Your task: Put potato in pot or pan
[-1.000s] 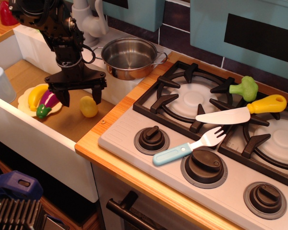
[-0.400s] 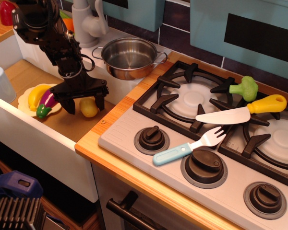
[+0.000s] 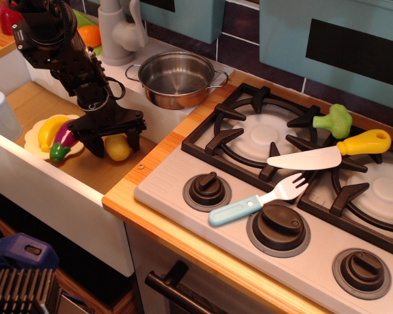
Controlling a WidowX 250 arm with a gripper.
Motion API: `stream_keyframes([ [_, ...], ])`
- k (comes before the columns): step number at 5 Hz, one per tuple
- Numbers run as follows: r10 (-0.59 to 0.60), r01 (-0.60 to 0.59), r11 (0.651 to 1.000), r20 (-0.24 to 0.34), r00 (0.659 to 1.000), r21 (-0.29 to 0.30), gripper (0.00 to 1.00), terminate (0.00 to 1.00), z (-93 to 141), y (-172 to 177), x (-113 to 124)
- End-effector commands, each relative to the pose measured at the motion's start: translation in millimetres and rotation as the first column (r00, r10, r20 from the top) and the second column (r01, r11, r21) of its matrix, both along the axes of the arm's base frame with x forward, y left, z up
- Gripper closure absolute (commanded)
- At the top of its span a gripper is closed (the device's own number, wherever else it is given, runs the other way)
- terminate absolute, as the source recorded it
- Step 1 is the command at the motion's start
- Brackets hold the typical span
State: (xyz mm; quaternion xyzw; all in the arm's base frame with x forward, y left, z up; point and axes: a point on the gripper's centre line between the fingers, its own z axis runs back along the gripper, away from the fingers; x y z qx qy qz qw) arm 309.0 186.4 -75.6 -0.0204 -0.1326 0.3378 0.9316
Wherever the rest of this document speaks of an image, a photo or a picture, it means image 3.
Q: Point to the blue-handled toy fork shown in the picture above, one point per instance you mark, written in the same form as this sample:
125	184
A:
287	189

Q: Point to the teal right wall cabinet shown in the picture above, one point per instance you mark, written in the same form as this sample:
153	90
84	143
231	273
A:
347	45

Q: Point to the grey toy stove top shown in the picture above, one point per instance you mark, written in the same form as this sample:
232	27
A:
309	273

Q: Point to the green toy broccoli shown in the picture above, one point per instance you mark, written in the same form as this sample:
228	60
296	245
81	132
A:
338	121

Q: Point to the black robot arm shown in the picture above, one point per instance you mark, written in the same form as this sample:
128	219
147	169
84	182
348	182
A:
47	37

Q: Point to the yellow toy banana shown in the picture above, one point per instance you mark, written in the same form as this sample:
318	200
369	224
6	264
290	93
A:
48	131

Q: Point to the cream flower-shaped plate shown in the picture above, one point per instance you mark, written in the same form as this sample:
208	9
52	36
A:
32	142

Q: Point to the red plastic cup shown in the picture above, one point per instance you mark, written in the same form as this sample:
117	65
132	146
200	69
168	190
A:
8	18

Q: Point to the black left stove knob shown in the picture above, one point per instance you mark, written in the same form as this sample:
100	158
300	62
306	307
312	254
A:
206	192

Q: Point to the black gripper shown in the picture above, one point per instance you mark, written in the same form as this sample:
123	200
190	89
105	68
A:
109	119

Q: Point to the black right burner grate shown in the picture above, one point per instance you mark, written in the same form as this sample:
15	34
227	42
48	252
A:
356	197

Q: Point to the yellow-handled toy knife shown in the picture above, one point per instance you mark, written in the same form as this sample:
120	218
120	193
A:
369	142

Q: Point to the black middle stove knob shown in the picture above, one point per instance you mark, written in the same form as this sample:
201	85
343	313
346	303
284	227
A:
278	231

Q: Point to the black oven door handle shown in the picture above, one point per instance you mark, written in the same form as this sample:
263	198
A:
167	287

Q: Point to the black stove knob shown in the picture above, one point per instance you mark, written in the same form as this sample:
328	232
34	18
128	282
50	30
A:
361	274
206	192
278	231

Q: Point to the stainless steel pot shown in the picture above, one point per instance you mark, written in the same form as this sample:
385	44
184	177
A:
177	80

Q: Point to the purple toy eggplant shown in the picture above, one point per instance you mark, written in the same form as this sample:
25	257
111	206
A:
62	144

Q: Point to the grey toy faucet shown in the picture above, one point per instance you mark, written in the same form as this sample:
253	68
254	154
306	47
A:
120	39

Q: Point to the white toy sink basin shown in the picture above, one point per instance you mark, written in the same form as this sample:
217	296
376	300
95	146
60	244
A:
68	196

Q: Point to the orange toy fruit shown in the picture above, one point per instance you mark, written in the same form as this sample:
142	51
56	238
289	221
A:
90	35

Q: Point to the teal wall cabinet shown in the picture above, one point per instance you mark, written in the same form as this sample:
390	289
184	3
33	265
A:
200	20
347	45

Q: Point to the teal left wall cabinet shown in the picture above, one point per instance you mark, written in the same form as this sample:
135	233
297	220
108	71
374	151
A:
200	20

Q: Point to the light blue plastic cup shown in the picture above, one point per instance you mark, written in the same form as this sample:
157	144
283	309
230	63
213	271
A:
10	127

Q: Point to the yellow toy potato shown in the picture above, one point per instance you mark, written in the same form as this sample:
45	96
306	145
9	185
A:
117	147

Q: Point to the black right stove knob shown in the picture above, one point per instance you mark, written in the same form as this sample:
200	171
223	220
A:
361	274

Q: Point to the black ribbed heat sink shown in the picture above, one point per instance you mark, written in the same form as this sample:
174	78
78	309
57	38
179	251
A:
29	291

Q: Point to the green cutting board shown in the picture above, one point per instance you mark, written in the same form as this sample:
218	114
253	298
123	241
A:
82	20

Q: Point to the blue clamp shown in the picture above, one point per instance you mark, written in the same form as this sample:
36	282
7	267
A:
22	252

